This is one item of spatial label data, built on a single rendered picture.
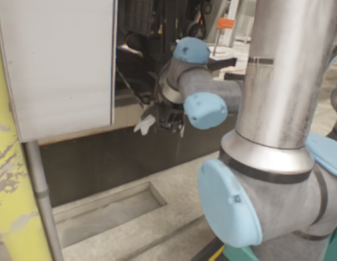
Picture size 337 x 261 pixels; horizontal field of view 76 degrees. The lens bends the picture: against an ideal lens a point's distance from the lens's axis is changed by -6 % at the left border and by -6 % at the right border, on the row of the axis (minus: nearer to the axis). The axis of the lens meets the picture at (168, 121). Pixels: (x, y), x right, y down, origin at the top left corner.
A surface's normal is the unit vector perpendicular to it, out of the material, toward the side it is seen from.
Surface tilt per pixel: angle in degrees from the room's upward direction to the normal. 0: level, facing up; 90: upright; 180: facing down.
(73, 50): 90
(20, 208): 90
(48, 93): 90
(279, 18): 86
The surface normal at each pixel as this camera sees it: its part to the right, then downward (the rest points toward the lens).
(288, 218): 0.33, 0.33
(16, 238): 0.56, 0.46
